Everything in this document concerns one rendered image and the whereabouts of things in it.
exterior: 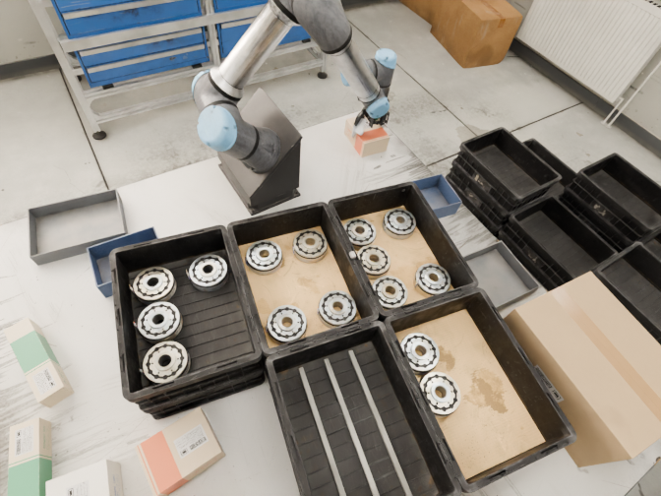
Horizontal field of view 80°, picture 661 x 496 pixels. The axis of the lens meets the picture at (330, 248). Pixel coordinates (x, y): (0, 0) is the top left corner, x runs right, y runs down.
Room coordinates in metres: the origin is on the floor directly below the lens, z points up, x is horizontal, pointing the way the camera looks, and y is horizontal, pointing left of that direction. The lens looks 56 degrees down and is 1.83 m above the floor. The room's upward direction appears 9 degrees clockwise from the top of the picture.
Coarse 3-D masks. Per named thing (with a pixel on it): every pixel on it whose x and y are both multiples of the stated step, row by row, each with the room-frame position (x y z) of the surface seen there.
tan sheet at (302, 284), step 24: (288, 240) 0.68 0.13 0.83; (288, 264) 0.60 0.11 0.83; (312, 264) 0.61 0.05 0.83; (336, 264) 0.63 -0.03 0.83; (264, 288) 0.51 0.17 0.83; (288, 288) 0.52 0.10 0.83; (312, 288) 0.53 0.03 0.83; (336, 288) 0.55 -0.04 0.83; (264, 312) 0.44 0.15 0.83; (312, 312) 0.46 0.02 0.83
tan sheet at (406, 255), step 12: (372, 216) 0.83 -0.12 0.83; (384, 216) 0.84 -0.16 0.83; (384, 240) 0.74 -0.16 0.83; (396, 240) 0.75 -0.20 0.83; (408, 240) 0.76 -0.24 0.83; (420, 240) 0.77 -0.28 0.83; (396, 252) 0.71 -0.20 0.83; (408, 252) 0.71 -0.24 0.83; (420, 252) 0.72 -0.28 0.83; (396, 264) 0.66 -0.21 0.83; (408, 264) 0.67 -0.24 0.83; (420, 264) 0.68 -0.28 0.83; (396, 276) 0.62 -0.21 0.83; (408, 276) 0.63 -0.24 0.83; (408, 288) 0.59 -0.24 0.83; (408, 300) 0.55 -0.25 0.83
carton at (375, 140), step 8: (352, 120) 1.37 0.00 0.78; (344, 128) 1.37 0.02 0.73; (352, 128) 1.32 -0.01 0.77; (368, 128) 1.34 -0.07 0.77; (376, 128) 1.35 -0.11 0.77; (360, 136) 1.28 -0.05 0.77; (368, 136) 1.29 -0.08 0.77; (376, 136) 1.30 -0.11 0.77; (384, 136) 1.30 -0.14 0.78; (352, 144) 1.31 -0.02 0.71; (360, 144) 1.26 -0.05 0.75; (368, 144) 1.25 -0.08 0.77; (376, 144) 1.27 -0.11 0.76; (384, 144) 1.30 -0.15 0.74; (360, 152) 1.25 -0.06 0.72; (368, 152) 1.26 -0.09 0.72; (376, 152) 1.28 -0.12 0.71
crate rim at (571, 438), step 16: (480, 288) 0.56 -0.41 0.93; (432, 304) 0.49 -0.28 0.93; (512, 336) 0.44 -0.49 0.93; (400, 352) 0.35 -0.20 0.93; (528, 368) 0.36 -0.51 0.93; (416, 384) 0.28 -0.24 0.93; (544, 384) 0.33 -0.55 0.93; (432, 416) 0.22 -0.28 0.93; (560, 416) 0.26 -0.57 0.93; (448, 448) 0.16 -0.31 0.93; (544, 448) 0.19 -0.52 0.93; (560, 448) 0.20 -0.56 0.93; (512, 464) 0.15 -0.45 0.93; (528, 464) 0.16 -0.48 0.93; (464, 480) 0.11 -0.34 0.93; (480, 480) 0.11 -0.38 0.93; (496, 480) 0.12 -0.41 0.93
